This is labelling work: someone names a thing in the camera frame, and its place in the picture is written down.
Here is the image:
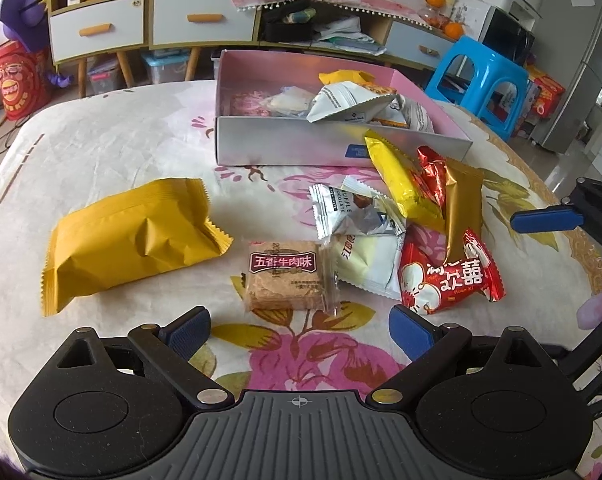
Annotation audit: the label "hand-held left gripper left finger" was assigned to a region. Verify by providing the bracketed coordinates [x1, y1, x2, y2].
[56, 306, 234, 407]

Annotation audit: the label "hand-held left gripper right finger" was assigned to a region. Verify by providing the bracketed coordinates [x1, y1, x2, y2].
[366, 305, 552, 406]

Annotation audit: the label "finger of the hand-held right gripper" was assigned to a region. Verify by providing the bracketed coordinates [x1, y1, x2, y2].
[510, 177, 602, 235]
[547, 307, 602, 411]

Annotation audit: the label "red snack packet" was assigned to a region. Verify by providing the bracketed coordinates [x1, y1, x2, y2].
[412, 145, 452, 211]
[397, 227, 506, 316]

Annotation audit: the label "white pastry packet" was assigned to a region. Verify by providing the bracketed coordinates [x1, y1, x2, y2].
[330, 232, 408, 302]
[266, 86, 316, 117]

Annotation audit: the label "slim gold snack packet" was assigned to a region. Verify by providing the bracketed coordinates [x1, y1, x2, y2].
[443, 156, 485, 261]

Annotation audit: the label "clear biscuit packet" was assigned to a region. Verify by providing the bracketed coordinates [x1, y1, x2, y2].
[230, 238, 343, 318]

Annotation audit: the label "gold pillow snack packet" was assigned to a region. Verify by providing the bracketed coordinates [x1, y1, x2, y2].
[40, 177, 233, 318]
[318, 68, 377, 87]

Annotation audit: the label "silver chocolate packet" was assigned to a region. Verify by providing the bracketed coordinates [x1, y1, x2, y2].
[308, 176, 408, 242]

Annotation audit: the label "yellow blue-label snack packet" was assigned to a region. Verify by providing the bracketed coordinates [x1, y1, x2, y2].
[363, 130, 448, 233]

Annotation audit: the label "white printed snack packet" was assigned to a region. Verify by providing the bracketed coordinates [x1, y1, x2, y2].
[398, 95, 436, 135]

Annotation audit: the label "orange-print snack packet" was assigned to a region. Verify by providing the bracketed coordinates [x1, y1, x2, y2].
[370, 102, 411, 129]

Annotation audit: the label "pink cardboard box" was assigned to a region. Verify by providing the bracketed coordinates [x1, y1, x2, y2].
[214, 49, 475, 168]

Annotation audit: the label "white triangular snack packet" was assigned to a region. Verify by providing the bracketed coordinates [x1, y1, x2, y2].
[306, 81, 400, 125]

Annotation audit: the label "pink nougat bar packet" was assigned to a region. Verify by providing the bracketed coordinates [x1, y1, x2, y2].
[228, 90, 273, 117]

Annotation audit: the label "colourful cardboard boxes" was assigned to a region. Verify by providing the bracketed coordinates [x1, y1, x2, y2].
[523, 64, 567, 120]

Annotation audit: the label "silver refrigerator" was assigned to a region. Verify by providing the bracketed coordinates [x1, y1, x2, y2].
[531, 0, 602, 153]

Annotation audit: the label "blue plastic stool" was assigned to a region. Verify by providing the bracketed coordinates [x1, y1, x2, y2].
[425, 36, 530, 142]

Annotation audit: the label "black microwave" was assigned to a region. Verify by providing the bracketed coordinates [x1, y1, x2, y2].
[481, 5, 536, 67]

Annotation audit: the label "floral blanket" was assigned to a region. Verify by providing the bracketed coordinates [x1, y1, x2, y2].
[0, 80, 602, 480]

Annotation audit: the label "white printer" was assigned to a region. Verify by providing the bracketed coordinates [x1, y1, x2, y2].
[508, 0, 543, 19]

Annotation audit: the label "blue-lid storage box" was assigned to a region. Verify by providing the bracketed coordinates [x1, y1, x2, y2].
[142, 52, 190, 86]

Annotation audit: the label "clear storage box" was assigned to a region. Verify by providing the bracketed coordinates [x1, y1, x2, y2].
[86, 56, 123, 96]

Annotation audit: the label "wooden TV stand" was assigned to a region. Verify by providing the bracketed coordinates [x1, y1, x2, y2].
[146, 0, 462, 86]

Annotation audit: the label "pile of white papers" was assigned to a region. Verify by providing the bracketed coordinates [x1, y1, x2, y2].
[310, 16, 387, 56]

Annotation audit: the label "wooden shelf cabinet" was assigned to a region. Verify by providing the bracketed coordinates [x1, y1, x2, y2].
[46, 0, 149, 99]

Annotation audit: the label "red printed drum box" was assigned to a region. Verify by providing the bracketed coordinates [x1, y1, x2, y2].
[0, 40, 52, 121]

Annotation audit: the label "black bag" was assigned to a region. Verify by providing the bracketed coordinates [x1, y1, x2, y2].
[258, 20, 315, 44]

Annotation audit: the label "purple plush toy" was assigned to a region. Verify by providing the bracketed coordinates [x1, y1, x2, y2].
[0, 0, 50, 54]

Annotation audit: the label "white drawer wooden handle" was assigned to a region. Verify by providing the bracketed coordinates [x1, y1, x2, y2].
[385, 20, 459, 72]
[48, 0, 146, 64]
[150, 0, 258, 47]

